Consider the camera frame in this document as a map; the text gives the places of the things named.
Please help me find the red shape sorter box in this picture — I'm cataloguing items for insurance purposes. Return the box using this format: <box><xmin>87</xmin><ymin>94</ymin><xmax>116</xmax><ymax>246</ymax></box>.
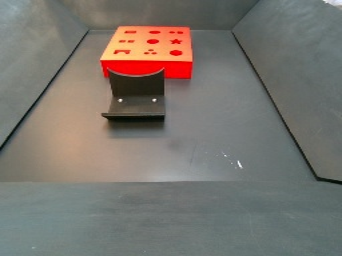
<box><xmin>101</xmin><ymin>26</ymin><xmax>193</xmax><ymax>79</ymax></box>

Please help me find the black curved holder bracket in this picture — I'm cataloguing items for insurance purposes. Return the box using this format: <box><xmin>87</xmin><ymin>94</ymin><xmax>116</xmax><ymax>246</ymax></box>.
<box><xmin>102</xmin><ymin>69</ymin><xmax>166</xmax><ymax>120</ymax></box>

